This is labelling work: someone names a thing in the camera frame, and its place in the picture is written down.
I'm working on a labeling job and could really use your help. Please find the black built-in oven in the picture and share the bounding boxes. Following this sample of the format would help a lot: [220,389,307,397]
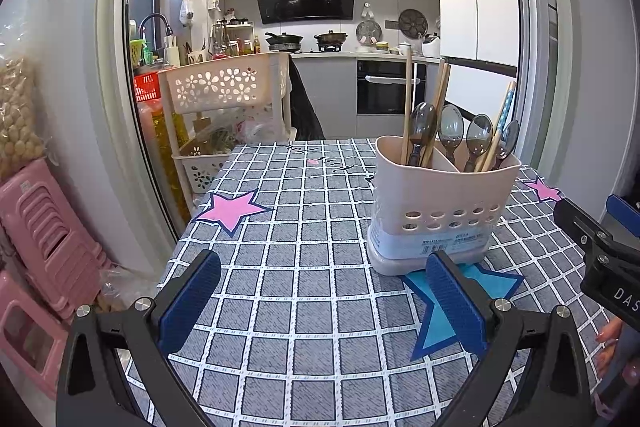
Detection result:
[356,59,428,116]

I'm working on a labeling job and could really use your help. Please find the yellow cooking oil bottle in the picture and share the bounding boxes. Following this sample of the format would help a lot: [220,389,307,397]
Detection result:
[150,104,191,220]

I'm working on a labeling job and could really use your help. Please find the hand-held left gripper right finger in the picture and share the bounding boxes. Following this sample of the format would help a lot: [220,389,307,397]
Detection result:
[425,250,597,427]

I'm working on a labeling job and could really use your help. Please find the grey checked star tablecloth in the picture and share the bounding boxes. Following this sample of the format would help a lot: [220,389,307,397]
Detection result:
[112,138,640,427]

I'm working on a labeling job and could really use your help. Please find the white spice rack with bottles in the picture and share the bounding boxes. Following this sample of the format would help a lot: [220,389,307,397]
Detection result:
[210,21,261,56]

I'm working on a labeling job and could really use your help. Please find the red plastic basket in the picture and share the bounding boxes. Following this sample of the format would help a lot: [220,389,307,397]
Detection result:
[133,73,162,102]

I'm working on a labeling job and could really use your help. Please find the blue dotted chopstick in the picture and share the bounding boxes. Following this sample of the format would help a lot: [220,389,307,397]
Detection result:
[497,87,517,128]

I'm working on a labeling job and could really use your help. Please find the grey base cabinets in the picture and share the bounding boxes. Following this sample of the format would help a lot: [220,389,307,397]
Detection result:
[292,54,358,140]

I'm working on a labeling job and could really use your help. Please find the single pink stool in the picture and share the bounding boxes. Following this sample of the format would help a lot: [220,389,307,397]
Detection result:
[0,272,68,400]

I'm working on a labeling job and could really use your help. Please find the beige flower-cutout storage cart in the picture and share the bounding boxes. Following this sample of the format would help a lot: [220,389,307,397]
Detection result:
[157,52,296,195]

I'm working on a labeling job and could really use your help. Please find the round dark holed pan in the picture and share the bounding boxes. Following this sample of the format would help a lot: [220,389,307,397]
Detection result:
[398,8,428,36]

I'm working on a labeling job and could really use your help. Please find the beige plastic utensil holder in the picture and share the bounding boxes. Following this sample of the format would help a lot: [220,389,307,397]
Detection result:
[367,134,522,276]

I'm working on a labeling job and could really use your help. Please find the black lidded pot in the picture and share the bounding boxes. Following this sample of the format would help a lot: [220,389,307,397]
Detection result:
[314,29,349,48]

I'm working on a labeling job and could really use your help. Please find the stack of pink plastic stools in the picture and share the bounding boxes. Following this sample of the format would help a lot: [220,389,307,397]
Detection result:
[0,157,108,320]

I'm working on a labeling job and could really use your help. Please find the white refrigerator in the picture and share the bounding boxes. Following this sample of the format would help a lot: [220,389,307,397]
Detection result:
[430,0,523,140]

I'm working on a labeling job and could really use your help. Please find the clear bag of pale beans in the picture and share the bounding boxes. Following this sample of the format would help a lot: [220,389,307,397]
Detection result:
[0,24,48,180]

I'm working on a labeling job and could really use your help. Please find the person's right hand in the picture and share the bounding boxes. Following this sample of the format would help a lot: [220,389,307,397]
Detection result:
[594,314,640,408]

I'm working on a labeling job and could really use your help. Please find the clear plastic bag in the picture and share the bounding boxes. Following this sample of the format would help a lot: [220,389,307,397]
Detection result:
[97,267,161,313]

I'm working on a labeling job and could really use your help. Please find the black wok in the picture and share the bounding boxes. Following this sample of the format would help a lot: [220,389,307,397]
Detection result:
[265,32,304,52]

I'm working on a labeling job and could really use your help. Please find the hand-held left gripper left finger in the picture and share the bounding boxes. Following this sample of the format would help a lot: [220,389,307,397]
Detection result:
[55,248,222,427]

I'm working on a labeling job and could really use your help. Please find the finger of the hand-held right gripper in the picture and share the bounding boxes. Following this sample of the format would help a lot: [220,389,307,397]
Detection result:
[552,196,617,258]
[606,193,640,229]

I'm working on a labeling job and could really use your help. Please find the black kitchen faucet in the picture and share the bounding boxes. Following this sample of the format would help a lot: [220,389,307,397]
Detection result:
[138,13,174,58]

